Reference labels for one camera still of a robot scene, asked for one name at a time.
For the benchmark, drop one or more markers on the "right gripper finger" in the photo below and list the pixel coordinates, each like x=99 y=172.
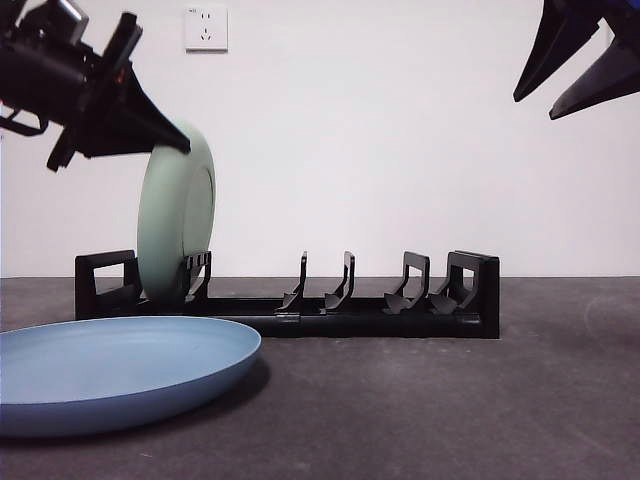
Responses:
x=555 y=40
x=610 y=80

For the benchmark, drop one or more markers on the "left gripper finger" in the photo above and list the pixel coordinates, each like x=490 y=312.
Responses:
x=107 y=137
x=145 y=117

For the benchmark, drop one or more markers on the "green round plate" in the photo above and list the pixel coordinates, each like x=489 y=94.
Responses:
x=165 y=225

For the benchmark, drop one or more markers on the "blue round plate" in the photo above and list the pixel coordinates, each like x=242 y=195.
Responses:
x=120 y=370

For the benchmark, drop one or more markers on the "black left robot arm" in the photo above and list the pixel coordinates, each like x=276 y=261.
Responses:
x=35 y=75

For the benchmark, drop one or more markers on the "black plate rack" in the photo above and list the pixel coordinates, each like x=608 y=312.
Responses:
x=380 y=322

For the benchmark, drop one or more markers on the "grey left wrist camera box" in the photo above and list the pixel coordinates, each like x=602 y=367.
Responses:
x=70 y=17

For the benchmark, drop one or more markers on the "white wall socket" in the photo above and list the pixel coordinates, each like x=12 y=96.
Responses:
x=206 y=28

